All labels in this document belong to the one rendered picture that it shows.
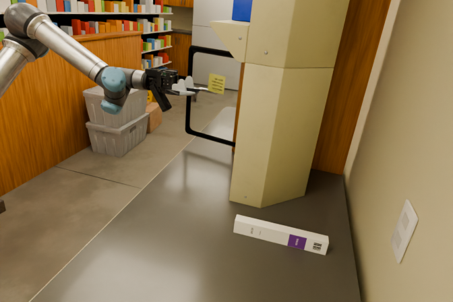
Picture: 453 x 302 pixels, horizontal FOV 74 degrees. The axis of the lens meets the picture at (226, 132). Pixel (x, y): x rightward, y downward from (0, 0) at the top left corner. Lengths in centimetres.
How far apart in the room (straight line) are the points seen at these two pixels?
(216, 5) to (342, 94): 492
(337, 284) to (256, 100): 53
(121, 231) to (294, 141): 59
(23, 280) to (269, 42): 191
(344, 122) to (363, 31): 34
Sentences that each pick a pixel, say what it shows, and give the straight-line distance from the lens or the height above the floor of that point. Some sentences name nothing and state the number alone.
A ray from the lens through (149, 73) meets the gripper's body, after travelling 120.
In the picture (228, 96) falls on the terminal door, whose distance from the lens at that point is 126.
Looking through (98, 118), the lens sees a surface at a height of 39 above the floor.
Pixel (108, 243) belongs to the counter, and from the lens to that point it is 92.
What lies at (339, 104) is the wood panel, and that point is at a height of 124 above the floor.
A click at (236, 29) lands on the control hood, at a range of 88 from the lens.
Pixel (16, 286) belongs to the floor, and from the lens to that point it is 223.
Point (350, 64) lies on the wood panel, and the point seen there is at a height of 140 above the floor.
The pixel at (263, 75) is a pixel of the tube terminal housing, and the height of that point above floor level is 138.
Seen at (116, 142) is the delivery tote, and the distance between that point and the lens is 324.
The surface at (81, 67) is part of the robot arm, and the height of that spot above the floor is 132.
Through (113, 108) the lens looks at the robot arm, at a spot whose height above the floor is 117.
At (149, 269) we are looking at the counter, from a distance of 84.
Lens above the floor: 156
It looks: 23 degrees down
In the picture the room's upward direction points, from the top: 6 degrees clockwise
